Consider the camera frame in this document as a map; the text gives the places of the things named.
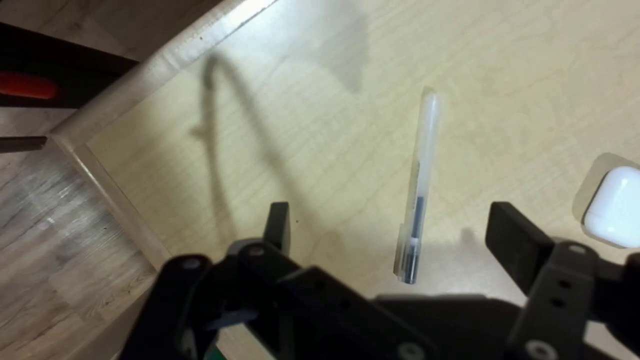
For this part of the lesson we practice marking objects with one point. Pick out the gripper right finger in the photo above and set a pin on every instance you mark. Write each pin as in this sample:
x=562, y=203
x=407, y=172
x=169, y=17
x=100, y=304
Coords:
x=560, y=280

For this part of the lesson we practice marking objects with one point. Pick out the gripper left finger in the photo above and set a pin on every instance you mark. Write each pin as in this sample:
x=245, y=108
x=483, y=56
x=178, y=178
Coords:
x=260, y=285

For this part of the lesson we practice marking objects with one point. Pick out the clear plastic pen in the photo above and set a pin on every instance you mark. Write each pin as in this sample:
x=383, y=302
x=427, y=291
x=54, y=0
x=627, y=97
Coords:
x=421, y=185

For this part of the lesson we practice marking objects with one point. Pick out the white earbud case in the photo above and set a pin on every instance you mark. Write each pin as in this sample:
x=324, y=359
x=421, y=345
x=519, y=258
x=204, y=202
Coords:
x=616, y=207

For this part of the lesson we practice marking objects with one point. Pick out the black furniture with orange part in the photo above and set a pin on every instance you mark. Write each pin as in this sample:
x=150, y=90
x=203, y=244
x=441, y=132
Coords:
x=45, y=70

